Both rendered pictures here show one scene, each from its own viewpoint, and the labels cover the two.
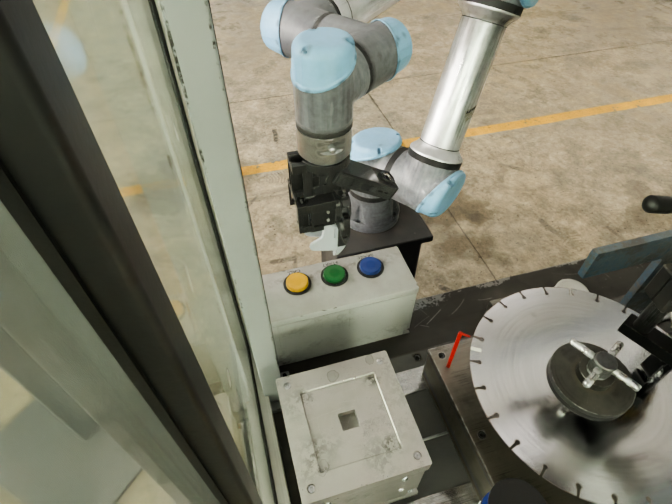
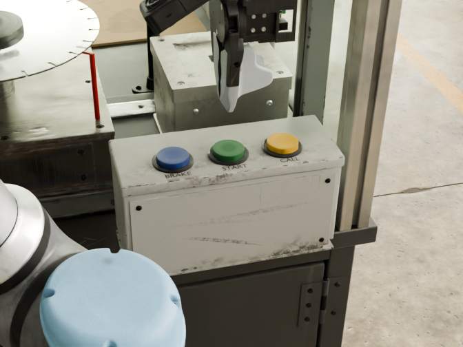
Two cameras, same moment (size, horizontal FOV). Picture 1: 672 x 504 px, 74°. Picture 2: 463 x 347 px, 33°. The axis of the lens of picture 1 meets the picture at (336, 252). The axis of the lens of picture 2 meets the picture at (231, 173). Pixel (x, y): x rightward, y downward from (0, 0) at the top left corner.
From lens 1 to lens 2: 1.34 m
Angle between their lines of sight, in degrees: 98
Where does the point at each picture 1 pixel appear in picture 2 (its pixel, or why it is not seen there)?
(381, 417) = (187, 58)
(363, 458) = (207, 43)
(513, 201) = not seen: outside the picture
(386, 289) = (155, 138)
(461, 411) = (100, 93)
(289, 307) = (289, 126)
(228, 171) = not seen: outside the picture
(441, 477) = (127, 124)
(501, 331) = (44, 56)
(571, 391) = (12, 18)
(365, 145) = (145, 268)
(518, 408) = (66, 20)
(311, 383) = not seen: hidden behind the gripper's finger
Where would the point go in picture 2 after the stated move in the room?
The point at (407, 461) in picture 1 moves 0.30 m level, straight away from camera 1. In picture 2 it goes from (170, 38) to (52, 123)
